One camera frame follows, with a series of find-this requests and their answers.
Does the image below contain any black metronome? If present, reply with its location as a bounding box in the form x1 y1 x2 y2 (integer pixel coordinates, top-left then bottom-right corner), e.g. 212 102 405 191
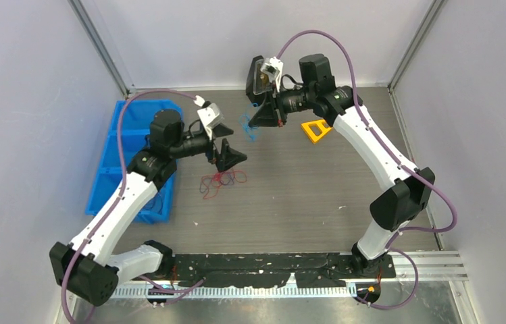
245 55 274 107

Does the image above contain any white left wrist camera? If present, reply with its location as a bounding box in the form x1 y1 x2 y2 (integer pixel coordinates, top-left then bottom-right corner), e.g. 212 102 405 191
193 95 224 140

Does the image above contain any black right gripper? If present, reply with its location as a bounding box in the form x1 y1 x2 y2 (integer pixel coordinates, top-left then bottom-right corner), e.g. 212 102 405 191
249 80 315 128

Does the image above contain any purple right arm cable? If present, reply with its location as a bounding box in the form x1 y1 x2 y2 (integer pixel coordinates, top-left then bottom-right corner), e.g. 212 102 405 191
276 30 459 311

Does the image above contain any perforated metal rail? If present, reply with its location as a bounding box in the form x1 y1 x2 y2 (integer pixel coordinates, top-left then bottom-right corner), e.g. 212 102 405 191
111 283 357 299

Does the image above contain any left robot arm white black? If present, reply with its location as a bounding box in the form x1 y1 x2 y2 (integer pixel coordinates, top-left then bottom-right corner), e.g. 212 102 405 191
49 103 247 306

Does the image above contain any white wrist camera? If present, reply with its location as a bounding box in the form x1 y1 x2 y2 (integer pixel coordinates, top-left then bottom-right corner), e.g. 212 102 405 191
259 57 284 92
193 95 224 140

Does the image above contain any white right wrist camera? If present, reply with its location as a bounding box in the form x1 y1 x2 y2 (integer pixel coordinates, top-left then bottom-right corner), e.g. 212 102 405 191
259 57 284 92

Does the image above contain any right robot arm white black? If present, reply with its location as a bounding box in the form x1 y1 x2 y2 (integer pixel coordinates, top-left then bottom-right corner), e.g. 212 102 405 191
245 53 435 277

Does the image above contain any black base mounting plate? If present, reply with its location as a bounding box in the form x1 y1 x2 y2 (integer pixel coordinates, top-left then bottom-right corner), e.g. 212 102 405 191
130 251 397 290

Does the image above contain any yellow triangular plastic piece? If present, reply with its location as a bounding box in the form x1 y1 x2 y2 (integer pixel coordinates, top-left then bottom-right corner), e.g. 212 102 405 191
301 119 333 144

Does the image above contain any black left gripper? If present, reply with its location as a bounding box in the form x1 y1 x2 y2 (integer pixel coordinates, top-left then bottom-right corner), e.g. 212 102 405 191
170 123 247 171

